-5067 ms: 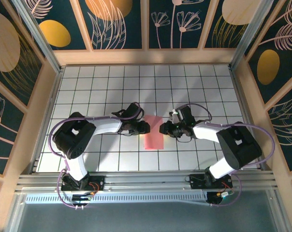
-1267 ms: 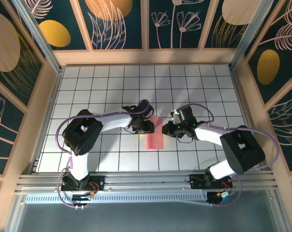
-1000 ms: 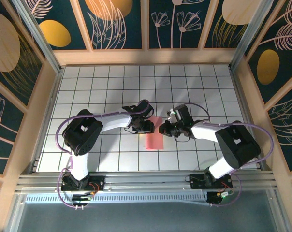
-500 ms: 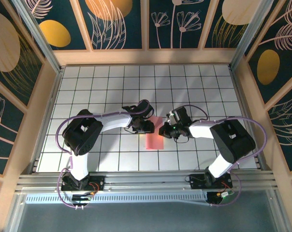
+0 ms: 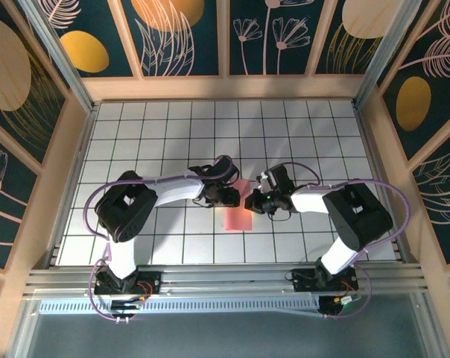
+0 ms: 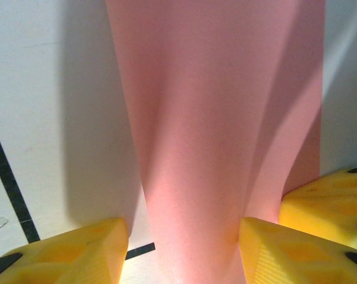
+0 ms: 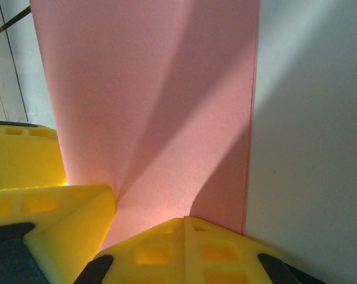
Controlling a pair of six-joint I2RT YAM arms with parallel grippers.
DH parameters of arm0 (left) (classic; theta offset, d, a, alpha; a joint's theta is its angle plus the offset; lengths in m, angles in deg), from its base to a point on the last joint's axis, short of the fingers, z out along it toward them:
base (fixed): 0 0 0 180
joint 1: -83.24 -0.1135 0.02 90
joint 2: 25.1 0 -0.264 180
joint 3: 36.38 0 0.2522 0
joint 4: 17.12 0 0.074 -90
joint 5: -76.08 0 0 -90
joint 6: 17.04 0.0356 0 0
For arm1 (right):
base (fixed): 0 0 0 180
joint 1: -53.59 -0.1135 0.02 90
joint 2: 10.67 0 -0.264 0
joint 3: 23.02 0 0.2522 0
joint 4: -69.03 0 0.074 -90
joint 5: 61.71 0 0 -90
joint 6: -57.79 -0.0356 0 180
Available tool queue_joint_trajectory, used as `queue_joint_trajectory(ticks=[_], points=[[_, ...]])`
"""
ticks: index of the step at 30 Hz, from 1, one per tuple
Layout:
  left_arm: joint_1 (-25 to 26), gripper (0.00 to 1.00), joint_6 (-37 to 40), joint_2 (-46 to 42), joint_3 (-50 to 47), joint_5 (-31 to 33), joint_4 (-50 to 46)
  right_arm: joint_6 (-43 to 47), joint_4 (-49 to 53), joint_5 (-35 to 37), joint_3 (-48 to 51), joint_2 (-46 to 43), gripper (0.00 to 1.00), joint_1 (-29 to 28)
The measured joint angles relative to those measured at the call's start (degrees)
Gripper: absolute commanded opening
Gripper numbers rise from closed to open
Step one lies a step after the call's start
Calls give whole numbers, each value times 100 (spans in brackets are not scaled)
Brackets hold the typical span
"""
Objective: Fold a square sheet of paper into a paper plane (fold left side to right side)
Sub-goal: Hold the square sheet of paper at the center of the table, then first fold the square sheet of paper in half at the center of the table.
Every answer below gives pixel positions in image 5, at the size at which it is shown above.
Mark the white grid mat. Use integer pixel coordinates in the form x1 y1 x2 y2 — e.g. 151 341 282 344
55 100 401 266

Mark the black electronics module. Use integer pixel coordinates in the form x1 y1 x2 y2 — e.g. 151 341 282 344
317 294 361 318
110 298 143 313

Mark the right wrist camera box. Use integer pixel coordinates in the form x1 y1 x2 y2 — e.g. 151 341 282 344
255 169 277 192

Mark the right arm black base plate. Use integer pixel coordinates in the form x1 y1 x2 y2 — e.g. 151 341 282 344
291 267 359 292

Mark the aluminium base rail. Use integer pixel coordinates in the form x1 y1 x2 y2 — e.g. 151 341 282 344
22 263 431 299

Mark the aluminium side rail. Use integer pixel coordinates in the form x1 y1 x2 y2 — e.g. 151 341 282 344
45 106 99 268
353 104 412 263

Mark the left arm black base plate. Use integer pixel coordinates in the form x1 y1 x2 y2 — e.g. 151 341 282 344
93 271 162 295

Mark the slotted grey cable duct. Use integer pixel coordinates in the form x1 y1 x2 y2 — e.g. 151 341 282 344
38 296 323 318

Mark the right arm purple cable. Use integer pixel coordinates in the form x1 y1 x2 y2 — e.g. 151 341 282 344
280 162 412 321

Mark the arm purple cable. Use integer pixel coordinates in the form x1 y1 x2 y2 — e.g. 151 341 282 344
82 155 238 324
280 162 412 321

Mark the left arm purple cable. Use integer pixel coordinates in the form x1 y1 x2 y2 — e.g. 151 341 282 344
82 155 238 324

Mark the aluminium corner post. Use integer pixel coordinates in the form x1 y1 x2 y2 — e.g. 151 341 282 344
18 0 99 113
353 0 423 107

